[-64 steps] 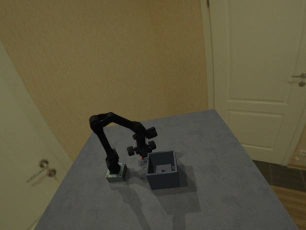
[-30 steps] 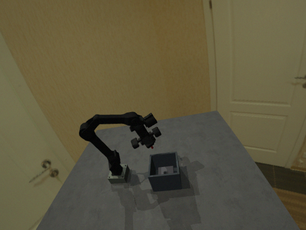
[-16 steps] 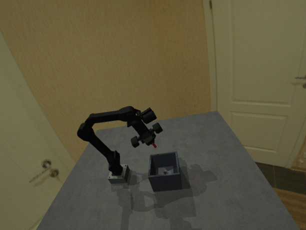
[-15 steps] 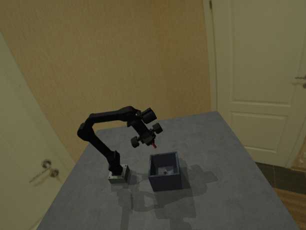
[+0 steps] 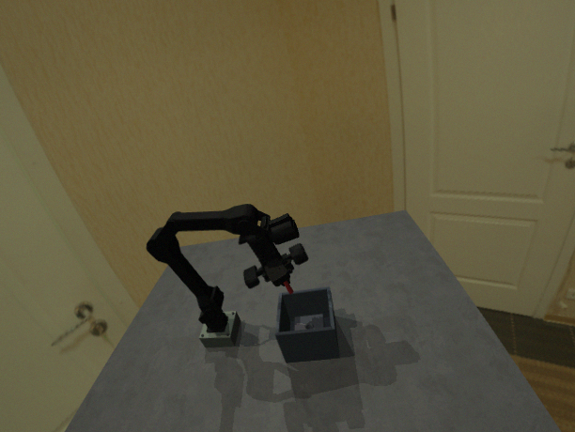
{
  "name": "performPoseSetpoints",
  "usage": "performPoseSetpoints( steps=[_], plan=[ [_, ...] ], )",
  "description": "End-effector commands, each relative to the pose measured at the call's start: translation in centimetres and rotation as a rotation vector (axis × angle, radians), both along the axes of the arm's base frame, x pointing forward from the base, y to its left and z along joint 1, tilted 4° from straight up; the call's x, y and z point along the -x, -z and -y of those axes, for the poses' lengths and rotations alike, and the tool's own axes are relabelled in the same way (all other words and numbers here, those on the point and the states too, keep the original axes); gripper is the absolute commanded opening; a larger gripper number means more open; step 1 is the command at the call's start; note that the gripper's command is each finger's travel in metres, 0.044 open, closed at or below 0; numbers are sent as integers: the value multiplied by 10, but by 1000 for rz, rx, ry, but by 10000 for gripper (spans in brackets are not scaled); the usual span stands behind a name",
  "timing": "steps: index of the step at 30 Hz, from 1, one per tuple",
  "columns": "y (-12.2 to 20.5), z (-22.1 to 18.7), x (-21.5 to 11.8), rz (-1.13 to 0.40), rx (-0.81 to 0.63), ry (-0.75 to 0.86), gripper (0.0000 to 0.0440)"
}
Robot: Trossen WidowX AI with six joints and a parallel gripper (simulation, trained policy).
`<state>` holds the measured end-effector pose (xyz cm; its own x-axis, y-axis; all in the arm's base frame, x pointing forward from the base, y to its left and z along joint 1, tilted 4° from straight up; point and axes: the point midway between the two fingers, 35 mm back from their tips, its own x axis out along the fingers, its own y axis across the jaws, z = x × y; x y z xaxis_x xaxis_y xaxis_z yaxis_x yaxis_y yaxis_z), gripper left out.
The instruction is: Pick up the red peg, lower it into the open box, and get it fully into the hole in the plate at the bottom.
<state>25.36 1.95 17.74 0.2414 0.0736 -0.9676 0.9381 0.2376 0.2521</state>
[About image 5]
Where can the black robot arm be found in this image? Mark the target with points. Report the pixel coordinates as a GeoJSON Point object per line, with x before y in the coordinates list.
{"type": "Point", "coordinates": [239, 220]}

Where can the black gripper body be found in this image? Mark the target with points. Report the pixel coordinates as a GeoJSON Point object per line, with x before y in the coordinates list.
{"type": "Point", "coordinates": [297, 254]}

